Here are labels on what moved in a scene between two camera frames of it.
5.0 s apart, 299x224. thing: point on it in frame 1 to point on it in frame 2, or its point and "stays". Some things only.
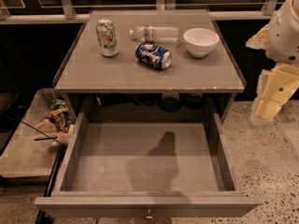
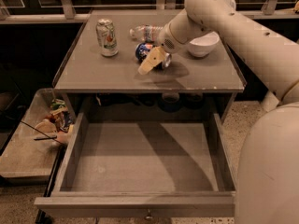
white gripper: x=282 y=37 to x=165 y=42
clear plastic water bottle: x=164 y=35 stays
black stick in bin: x=46 y=137 stays
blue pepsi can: x=153 y=55 stays
